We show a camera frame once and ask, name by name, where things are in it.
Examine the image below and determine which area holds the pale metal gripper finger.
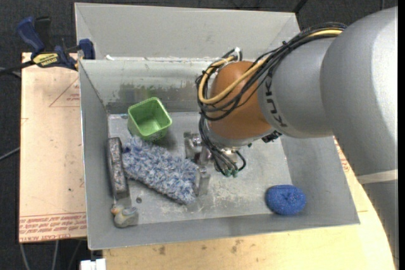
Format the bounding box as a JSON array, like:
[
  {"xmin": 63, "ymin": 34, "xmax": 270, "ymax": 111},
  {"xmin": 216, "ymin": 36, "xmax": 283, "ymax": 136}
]
[
  {"xmin": 195, "ymin": 167, "xmax": 211, "ymax": 197},
  {"xmin": 184, "ymin": 132, "xmax": 204, "ymax": 163}
]

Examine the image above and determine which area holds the blue and white fuzzy cloth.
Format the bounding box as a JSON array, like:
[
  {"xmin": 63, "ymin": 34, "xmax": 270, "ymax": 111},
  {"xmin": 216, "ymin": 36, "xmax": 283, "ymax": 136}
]
[{"xmin": 121, "ymin": 135, "xmax": 200, "ymax": 206}]

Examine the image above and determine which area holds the green square plastic cup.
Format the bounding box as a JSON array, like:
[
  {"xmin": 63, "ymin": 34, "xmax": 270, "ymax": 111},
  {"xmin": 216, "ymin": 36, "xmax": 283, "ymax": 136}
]
[{"xmin": 127, "ymin": 97, "xmax": 173, "ymax": 142}]

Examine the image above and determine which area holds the blue round scrub sponge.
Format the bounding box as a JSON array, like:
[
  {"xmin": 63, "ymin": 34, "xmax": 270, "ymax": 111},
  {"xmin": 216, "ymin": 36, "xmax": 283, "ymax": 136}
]
[{"xmin": 265, "ymin": 184, "xmax": 308, "ymax": 216}]

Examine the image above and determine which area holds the grey speckled flat block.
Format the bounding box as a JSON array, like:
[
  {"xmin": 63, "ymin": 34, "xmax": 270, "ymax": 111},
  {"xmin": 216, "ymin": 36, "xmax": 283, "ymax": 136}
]
[{"xmin": 106, "ymin": 137, "xmax": 130, "ymax": 200}]

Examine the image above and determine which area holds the grey toy duck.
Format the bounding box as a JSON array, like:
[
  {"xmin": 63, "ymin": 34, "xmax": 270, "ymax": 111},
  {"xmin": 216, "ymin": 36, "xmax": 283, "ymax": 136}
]
[{"xmin": 110, "ymin": 203, "xmax": 140, "ymax": 229}]

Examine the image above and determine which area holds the grey metal bin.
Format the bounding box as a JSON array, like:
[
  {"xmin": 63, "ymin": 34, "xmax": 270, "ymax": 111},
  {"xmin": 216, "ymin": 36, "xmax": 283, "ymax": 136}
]
[{"xmin": 74, "ymin": 2, "xmax": 361, "ymax": 250}]

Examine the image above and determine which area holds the brown cardboard board, red print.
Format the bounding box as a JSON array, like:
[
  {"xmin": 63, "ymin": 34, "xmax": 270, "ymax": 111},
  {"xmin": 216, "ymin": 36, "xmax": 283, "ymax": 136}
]
[{"xmin": 18, "ymin": 52, "xmax": 370, "ymax": 243}]

